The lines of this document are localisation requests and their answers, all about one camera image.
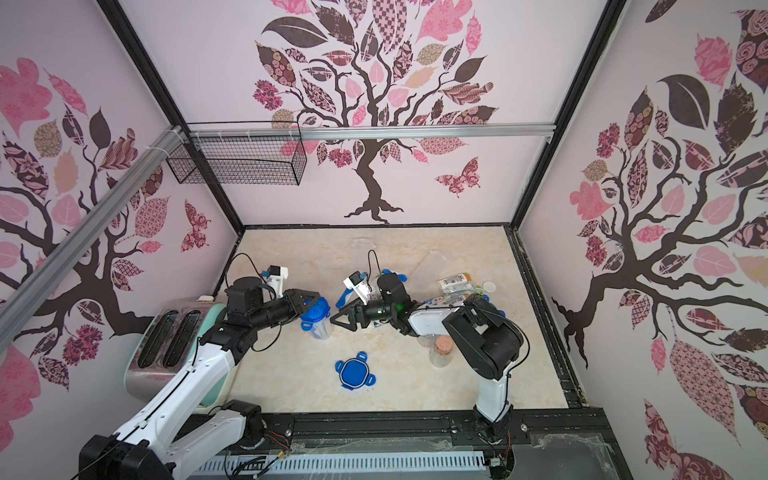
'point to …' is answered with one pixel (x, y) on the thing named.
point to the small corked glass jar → (441, 354)
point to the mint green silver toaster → (164, 343)
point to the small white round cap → (489, 286)
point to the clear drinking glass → (427, 340)
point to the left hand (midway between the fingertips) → (318, 302)
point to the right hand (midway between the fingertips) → (335, 315)
